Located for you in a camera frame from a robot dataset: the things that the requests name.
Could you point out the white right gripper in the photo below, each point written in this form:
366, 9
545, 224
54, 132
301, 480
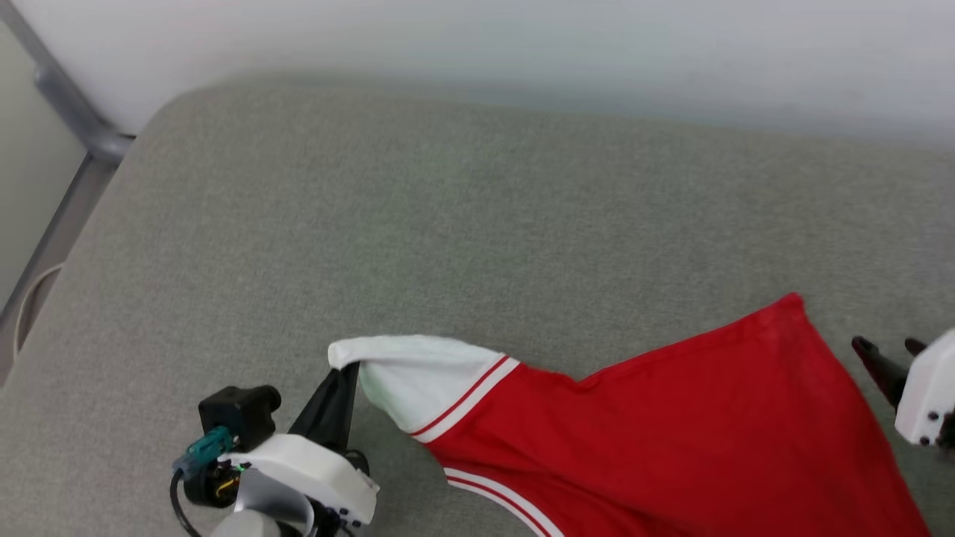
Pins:
932, 388

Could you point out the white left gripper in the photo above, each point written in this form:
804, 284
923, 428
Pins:
313, 470

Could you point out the red and white garment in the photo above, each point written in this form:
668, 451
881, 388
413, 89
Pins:
671, 440

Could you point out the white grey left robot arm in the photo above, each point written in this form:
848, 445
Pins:
261, 514

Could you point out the grey fabric sofa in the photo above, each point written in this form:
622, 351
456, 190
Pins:
448, 239

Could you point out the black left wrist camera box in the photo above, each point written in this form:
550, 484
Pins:
239, 414

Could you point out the grey metal frame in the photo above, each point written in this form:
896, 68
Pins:
71, 112

